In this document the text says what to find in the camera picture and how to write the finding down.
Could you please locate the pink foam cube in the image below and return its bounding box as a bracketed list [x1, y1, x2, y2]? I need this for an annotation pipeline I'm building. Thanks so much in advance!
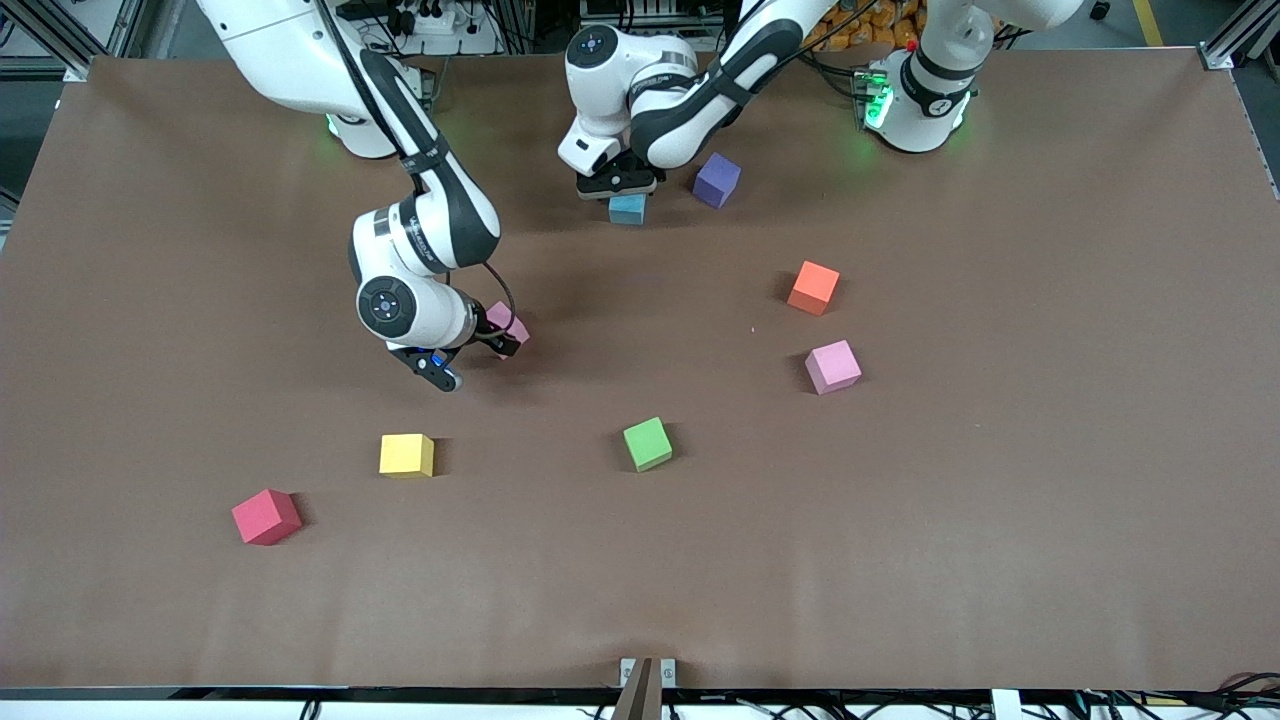
[804, 340, 863, 396]
[484, 300, 532, 349]

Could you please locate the orange bagged items pile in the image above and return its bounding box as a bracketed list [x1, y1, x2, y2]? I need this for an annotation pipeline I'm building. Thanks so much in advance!
[815, 0, 926, 53]

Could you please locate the silver metal bracket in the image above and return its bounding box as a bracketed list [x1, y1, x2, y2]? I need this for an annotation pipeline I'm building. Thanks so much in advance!
[619, 657, 677, 689]

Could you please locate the red foam cube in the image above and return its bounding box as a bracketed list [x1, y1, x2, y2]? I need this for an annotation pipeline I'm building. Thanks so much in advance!
[231, 488, 303, 547]

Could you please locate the brown table cover sheet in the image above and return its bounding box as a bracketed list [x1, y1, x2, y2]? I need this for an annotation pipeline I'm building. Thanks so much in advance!
[0, 45, 1280, 693]

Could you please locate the white power strip with plugs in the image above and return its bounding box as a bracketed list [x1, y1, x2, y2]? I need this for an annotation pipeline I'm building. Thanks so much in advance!
[385, 0, 501, 56]

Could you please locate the yellow foam cube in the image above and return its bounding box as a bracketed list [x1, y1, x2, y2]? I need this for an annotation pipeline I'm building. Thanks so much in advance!
[379, 433, 436, 479]

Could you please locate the aluminium frame profile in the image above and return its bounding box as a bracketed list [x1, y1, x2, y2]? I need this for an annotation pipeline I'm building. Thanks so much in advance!
[1200, 0, 1280, 71]
[0, 0, 151, 83]

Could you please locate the green foam cube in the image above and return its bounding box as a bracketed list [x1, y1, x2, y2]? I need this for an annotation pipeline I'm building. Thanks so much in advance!
[622, 416, 674, 473]

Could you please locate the orange foam cube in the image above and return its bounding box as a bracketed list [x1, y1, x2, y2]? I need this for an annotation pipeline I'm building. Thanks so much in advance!
[786, 260, 841, 317]

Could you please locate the purple foam cube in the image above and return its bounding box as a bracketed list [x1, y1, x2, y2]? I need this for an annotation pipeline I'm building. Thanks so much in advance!
[692, 152, 743, 210]

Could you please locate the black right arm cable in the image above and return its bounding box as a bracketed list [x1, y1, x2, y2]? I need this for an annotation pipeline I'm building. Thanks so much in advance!
[318, 0, 517, 333]

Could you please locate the brown tapered pole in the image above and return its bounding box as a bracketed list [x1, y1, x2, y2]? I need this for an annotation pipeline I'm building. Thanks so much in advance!
[612, 657, 653, 720]

